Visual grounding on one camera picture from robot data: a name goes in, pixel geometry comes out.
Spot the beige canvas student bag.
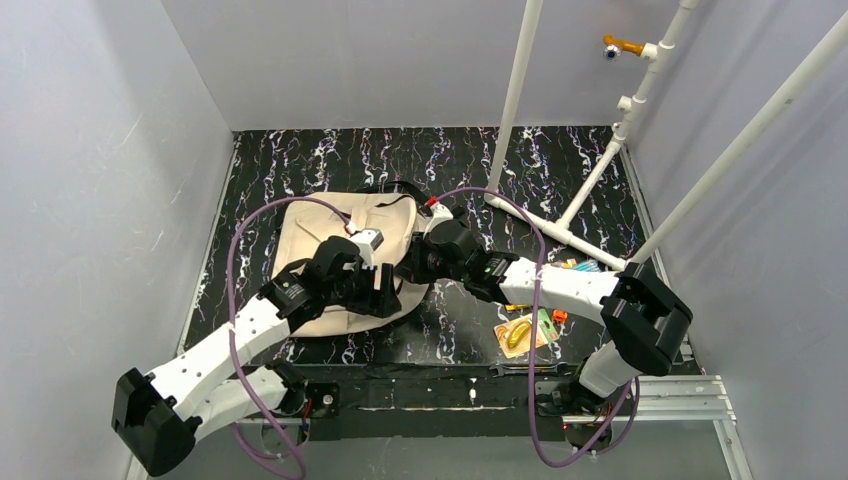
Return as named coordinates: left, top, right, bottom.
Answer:
left=271, top=181, right=431, bottom=338

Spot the yellow crayon pack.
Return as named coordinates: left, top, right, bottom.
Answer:
left=505, top=259, right=603, bottom=312

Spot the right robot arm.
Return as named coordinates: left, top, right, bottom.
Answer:
left=397, top=220, right=693, bottom=398

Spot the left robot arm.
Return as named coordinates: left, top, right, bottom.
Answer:
left=111, top=229, right=413, bottom=477

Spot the yellow item blister pack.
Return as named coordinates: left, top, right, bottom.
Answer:
left=493, top=310, right=560, bottom=359

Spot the silver wrench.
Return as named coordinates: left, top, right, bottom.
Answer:
left=489, top=363, right=572, bottom=377

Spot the orange small toy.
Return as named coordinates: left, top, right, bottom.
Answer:
left=550, top=310, right=568, bottom=325

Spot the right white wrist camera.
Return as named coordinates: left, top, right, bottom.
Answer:
left=424, top=197, right=454, bottom=233

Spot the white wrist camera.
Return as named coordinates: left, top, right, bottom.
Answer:
left=349, top=228, right=384, bottom=259
left=424, top=197, right=454, bottom=233

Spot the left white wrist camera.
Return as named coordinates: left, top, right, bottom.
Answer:
left=349, top=228, right=384, bottom=259

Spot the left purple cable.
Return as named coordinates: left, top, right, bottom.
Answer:
left=225, top=195, right=356, bottom=480

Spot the purple cable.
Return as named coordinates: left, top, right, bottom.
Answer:
left=427, top=187, right=643, bottom=469
left=225, top=195, right=356, bottom=480

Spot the white pvc pipe frame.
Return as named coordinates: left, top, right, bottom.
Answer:
left=483, top=1, right=847, bottom=270

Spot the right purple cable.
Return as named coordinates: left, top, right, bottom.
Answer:
left=427, top=187, right=643, bottom=469

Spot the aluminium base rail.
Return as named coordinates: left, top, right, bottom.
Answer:
left=125, top=374, right=753, bottom=480

